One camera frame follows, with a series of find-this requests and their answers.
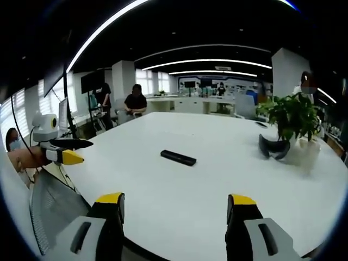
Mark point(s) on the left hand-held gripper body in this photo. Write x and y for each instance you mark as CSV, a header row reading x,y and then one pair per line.
x,y
44,127

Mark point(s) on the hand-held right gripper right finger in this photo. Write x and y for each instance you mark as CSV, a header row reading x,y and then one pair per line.
x,y
244,231

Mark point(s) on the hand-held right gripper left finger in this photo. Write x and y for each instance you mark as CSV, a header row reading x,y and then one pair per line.
x,y
108,228

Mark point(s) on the black remote control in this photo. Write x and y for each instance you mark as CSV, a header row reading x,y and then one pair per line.
x,y
178,157

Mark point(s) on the person's left hand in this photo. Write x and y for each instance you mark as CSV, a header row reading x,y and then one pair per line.
x,y
28,157

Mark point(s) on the white computer monitor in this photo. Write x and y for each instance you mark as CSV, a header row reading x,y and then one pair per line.
x,y
63,113

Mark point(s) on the black pole stand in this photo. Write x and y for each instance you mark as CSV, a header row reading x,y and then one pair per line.
x,y
69,106

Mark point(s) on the grey mesh office chair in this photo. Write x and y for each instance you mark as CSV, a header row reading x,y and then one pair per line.
x,y
51,209

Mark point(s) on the black monitor on stand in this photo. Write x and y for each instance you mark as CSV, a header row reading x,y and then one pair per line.
x,y
92,81

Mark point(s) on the black headset goggles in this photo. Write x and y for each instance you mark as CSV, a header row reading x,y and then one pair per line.
x,y
273,150

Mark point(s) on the black phone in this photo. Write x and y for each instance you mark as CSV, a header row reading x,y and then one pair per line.
x,y
261,124

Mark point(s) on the white office chair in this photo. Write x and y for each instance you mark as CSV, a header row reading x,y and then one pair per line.
x,y
244,106

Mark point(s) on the white counter desk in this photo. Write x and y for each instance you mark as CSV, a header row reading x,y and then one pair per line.
x,y
190,104

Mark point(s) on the green potted plant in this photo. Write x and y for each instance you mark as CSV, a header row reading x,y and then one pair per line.
x,y
292,114

